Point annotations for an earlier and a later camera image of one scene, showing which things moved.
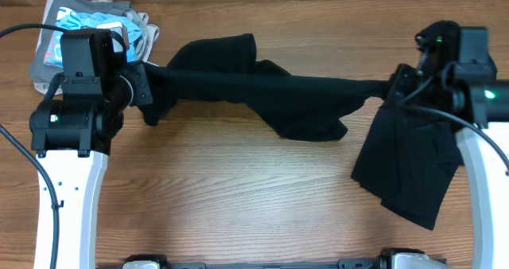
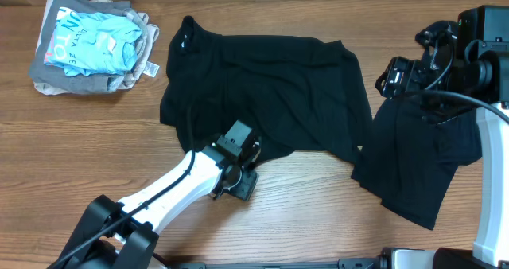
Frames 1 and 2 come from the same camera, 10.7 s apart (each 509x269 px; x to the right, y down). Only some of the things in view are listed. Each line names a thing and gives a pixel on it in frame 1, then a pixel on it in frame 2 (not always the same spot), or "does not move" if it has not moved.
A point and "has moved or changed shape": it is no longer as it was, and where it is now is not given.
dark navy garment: x=407 y=159 does not move
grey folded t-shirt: x=41 y=73 does not move
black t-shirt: x=223 y=67 has moved or changed shape
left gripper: x=137 y=75 to x=246 y=186
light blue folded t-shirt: x=67 y=19 does not move
